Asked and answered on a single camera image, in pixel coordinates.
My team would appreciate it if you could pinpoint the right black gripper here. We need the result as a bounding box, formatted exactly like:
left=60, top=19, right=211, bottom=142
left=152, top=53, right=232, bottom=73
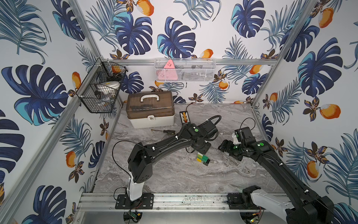
left=217, top=139, right=245, bottom=159

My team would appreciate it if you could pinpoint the dark green long lego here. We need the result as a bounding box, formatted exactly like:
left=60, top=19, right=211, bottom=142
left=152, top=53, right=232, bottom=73
left=202, top=155, right=210, bottom=163

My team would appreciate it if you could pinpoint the lime lego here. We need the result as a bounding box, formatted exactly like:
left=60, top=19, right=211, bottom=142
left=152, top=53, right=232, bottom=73
left=197, top=153, right=203, bottom=160

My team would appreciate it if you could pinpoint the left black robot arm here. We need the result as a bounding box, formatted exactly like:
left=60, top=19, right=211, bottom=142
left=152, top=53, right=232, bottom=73
left=127, top=115, right=222, bottom=202

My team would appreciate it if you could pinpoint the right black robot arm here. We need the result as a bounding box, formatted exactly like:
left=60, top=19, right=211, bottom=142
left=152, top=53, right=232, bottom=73
left=218, top=127, right=334, bottom=224

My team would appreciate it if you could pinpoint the black remote control box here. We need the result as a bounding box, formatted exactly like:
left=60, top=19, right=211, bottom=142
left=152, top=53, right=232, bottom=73
left=180, top=111, right=191, bottom=125

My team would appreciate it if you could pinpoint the brown lidded storage box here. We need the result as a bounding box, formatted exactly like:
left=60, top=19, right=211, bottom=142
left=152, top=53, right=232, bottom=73
left=126, top=91, right=175, bottom=128

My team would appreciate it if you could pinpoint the pink triangle object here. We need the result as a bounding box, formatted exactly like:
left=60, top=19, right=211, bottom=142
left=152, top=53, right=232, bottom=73
left=157, top=59, right=179, bottom=82

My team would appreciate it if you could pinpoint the white object in basket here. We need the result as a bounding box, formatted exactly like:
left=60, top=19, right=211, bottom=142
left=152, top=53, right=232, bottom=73
left=96, top=81, right=120, bottom=94

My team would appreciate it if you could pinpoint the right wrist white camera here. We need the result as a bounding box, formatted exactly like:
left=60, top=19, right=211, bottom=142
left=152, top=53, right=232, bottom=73
left=232, top=132, right=240, bottom=145

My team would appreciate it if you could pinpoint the yellow handled screwdriver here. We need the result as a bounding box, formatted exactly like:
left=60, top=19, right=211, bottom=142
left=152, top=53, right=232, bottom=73
left=152, top=129, right=176, bottom=135

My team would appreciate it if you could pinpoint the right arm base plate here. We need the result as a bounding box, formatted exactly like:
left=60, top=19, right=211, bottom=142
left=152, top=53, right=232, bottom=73
left=226, top=193, right=263, bottom=210

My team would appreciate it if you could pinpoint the aluminium front rail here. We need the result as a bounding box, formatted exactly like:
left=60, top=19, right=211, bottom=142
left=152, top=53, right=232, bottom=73
left=77, top=193, right=264, bottom=212

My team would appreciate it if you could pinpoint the clear wall shelf tray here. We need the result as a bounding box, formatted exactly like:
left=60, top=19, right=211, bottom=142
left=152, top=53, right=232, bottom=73
left=154, top=58, right=217, bottom=83

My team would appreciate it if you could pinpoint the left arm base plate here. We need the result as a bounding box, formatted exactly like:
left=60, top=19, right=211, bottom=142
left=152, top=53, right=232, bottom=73
left=115, top=193, right=154, bottom=210

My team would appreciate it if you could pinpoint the black wire basket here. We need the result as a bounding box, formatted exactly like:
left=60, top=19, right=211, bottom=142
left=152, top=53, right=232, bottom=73
left=76, top=58, right=128, bottom=113

